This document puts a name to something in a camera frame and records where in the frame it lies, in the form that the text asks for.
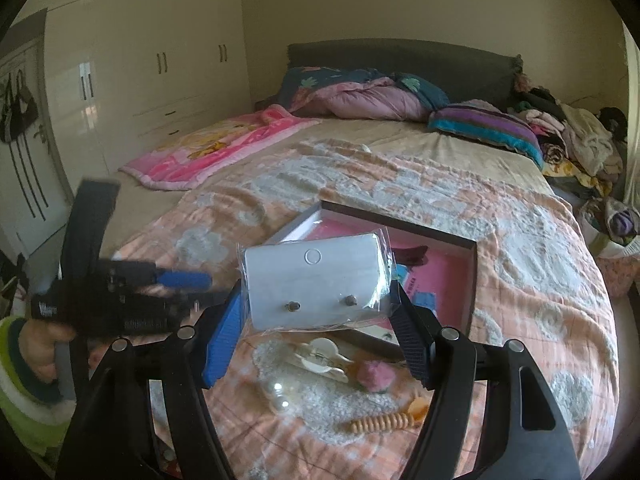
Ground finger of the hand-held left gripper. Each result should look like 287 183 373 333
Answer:
117 291 242 333
112 260 214 292

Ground grey shallow box pink inside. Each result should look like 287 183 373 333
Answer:
272 200 479 362

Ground pink pompom hair tie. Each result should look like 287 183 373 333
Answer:
356 360 397 392

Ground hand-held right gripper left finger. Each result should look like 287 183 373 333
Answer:
55 282 247 480

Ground white panelled door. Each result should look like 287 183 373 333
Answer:
0 42 72 257

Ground basket of clothes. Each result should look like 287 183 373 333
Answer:
579 194 640 262

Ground orange hair accessory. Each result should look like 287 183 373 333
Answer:
406 394 432 422

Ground person's left forearm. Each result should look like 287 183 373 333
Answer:
0 314 77 463

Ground cream wardrobe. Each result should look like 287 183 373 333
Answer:
42 0 247 197

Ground striped purple teal pillow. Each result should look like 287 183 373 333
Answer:
426 101 544 169

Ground beige bed sheet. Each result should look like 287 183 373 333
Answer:
107 110 557 242

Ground hanging black bags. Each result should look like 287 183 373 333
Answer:
0 71 39 144

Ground pile of clothes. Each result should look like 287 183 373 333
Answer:
506 72 629 197

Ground person's left hand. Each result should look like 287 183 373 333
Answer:
22 319 76 390

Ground pink cartoon blanket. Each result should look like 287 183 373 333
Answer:
121 104 322 192

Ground pink and floral comforter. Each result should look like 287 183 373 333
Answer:
276 66 452 122

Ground pearl hair accessory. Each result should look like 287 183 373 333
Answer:
256 377 294 417

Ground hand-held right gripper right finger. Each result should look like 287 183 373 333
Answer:
389 279 583 480

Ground white claw hair clip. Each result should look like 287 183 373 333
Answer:
292 337 352 387

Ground earring card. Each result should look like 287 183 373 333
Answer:
239 227 402 334

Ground peach cloud pattern quilt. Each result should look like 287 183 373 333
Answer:
115 140 622 480

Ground dark brown hair accessory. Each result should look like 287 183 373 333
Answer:
392 244 431 267

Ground dark grey headboard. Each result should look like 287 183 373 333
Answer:
286 39 524 107

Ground tan spiral hair tie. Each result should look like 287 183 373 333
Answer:
349 409 412 434

